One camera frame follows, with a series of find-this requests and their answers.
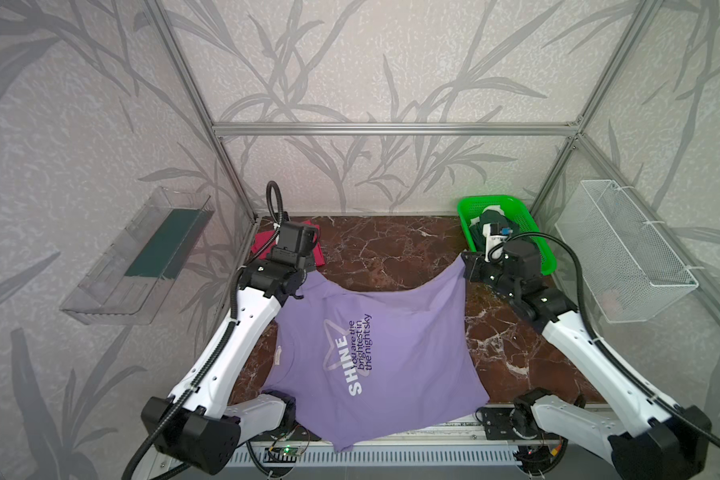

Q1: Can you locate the purple printed t-shirt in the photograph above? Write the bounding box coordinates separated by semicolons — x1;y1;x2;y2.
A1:
262;259;489;452

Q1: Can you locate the aluminium horizontal frame bar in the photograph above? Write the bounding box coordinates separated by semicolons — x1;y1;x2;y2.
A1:
212;122;578;137

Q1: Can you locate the left aluminium frame post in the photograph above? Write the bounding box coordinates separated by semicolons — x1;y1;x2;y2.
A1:
144;0;257;222

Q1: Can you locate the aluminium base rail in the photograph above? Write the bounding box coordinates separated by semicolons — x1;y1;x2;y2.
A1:
149;403;655;448

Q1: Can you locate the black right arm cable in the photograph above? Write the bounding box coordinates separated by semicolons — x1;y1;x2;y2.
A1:
488;231;720;466

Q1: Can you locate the folded magenta t-shirt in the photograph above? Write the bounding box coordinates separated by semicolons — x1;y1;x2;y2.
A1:
250;220;325;268

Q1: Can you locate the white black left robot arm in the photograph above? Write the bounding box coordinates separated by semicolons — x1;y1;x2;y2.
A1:
122;260;307;479

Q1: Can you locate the aluminium frame post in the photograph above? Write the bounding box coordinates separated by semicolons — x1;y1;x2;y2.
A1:
144;0;257;222
530;0;663;219

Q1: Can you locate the dark green t-shirt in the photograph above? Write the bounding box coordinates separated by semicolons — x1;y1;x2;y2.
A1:
468;207;522;243

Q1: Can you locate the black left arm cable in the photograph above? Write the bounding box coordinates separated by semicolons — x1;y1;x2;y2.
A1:
121;180;286;480

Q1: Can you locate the green circuit board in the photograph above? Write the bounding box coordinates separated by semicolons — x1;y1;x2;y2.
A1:
266;444;308;464

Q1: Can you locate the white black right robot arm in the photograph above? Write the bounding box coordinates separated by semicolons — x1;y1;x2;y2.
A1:
461;250;711;479

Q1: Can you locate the white wire mesh basket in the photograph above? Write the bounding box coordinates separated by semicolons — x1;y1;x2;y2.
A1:
555;180;698;324

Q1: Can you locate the green plastic basket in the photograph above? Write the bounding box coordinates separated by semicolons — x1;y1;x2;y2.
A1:
456;194;558;277

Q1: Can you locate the clear plastic wall tray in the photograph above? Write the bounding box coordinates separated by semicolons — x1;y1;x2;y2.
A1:
60;187;215;326

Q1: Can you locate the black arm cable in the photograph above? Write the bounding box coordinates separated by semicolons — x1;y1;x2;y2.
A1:
121;180;286;480
488;231;720;466

